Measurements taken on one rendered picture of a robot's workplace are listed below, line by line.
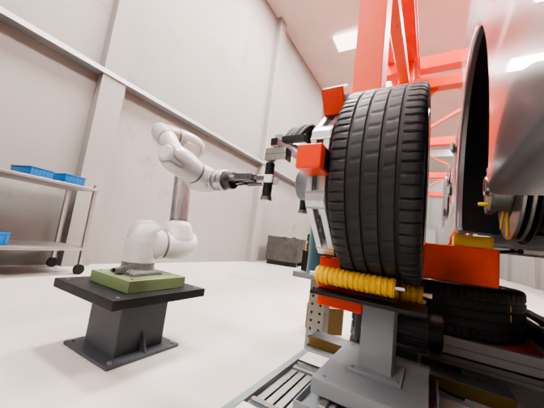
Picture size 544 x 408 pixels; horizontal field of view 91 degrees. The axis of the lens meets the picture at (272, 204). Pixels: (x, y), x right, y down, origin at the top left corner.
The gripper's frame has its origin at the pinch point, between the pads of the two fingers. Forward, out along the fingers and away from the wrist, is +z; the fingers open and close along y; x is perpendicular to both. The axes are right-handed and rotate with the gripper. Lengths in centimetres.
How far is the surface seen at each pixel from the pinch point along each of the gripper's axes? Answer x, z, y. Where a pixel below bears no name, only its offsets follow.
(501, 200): -3, 71, -12
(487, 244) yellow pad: -13, 75, -61
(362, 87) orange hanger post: 70, 17, -60
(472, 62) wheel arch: 48, 64, -22
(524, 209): -7, 74, -4
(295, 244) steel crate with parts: -30, -223, -497
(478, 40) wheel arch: 47, 65, -11
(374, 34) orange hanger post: 102, 21, -61
